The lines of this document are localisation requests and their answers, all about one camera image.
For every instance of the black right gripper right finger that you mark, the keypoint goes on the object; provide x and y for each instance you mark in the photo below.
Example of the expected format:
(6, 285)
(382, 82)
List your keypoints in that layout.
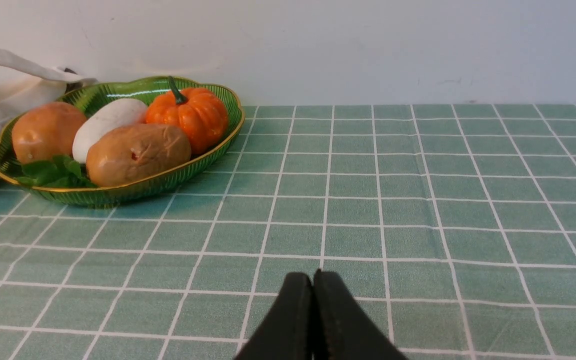
(343, 331)

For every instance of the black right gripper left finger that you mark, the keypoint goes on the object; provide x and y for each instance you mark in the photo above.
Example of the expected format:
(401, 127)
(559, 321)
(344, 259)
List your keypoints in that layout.
(283, 334)

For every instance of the green checkered tablecloth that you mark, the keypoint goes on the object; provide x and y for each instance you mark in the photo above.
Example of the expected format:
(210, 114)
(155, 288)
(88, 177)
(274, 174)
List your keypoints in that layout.
(453, 225)

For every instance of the orange mini pumpkin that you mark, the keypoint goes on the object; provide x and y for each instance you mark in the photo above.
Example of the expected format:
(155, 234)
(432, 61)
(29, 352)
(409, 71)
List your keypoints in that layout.
(201, 115)

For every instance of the brown potato front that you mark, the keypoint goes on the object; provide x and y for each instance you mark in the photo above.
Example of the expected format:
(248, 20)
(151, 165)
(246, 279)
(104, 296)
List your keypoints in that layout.
(131, 153)

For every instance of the brown potato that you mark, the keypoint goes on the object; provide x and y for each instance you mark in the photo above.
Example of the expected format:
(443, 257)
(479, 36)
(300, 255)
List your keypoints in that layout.
(131, 153)
(46, 131)

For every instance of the white radish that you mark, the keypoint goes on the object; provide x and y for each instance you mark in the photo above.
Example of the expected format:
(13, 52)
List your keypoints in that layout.
(118, 113)

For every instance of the dark green leafy vegetable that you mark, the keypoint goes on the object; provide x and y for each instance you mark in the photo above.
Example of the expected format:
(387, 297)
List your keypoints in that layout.
(60, 172)

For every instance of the green glass leaf-shaped plate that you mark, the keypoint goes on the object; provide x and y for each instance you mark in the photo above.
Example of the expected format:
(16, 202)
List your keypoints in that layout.
(90, 99)

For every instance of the brown potato left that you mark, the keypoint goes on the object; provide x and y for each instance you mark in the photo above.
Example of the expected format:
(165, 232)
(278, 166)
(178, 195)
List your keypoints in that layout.
(46, 131)

